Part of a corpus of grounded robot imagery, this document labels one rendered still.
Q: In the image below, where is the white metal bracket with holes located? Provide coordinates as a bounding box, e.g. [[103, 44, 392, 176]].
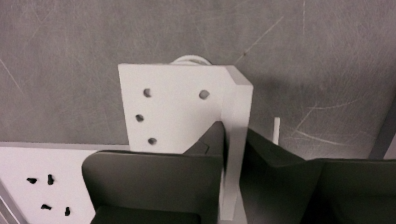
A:
[[118, 64, 253, 220]]

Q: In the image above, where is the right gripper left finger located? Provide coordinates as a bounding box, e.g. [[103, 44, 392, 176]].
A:
[[81, 121, 225, 224]]

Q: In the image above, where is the blue electric screwdriver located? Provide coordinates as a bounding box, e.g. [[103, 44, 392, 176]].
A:
[[273, 117, 280, 145]]

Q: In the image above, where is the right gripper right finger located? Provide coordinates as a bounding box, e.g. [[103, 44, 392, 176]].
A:
[[239, 127, 396, 224]]

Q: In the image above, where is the black screw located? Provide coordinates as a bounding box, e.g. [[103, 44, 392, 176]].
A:
[[65, 207, 71, 216], [47, 174, 54, 185], [27, 177, 37, 184], [41, 204, 52, 210]]

